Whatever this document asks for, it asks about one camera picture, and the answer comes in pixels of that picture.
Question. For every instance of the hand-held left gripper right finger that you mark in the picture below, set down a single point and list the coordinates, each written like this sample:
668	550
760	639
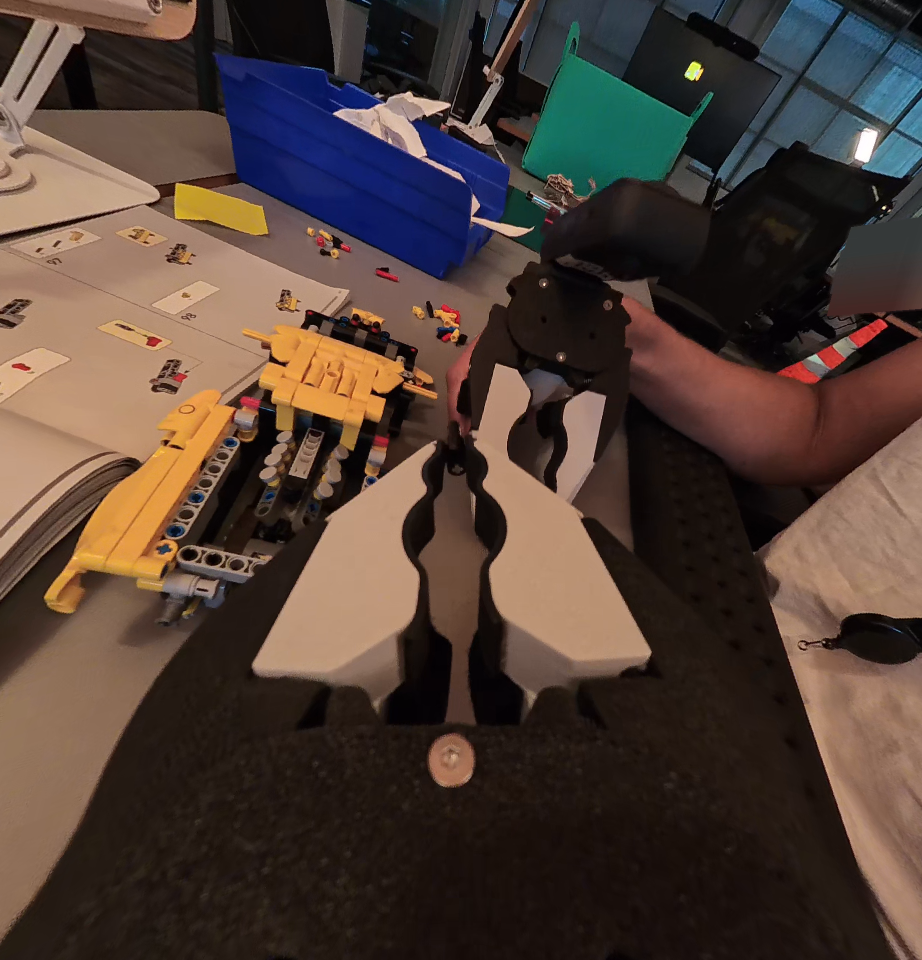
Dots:
558	600

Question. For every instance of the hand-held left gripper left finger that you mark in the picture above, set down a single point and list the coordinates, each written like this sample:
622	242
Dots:
341	600

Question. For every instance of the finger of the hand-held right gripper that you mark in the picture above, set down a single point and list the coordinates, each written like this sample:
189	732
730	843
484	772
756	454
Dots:
502	409
588	431

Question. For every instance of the yellow toy car model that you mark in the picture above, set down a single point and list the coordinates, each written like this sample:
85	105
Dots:
318	375

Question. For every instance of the grey desk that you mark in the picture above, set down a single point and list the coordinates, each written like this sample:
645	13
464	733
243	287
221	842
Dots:
70	712

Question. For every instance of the person's right hand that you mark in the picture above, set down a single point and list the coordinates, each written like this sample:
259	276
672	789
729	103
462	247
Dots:
459	375

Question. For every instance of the pile of colourful toy bricks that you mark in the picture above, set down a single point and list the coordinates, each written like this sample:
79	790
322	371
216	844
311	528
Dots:
442	315

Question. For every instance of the green plastic bin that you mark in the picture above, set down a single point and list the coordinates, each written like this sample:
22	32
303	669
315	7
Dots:
611	127

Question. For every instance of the black padded office chair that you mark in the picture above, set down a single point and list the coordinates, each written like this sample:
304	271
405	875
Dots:
791	225

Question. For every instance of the orange reflective vest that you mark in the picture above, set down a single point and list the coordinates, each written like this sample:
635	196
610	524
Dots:
836	352

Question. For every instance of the blue plastic bin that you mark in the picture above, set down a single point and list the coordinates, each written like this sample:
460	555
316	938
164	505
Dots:
318	157

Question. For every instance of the black badge reel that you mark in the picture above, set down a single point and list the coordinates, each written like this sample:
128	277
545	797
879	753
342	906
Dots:
881	637

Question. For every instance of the yellow paper card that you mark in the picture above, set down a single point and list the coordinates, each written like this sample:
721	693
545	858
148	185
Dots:
220	208

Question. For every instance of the open instruction booklet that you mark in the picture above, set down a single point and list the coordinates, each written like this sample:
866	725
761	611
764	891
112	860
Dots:
93	300

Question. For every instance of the blue lit window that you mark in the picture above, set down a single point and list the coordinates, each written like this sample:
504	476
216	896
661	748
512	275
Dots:
896	75

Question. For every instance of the instruction sheet on wooden stand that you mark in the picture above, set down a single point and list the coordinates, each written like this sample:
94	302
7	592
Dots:
55	187

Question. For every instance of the large black wall screen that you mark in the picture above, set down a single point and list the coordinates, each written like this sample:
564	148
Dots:
723	97

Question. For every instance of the lit wall lamp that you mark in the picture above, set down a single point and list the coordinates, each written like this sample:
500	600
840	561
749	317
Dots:
866	145

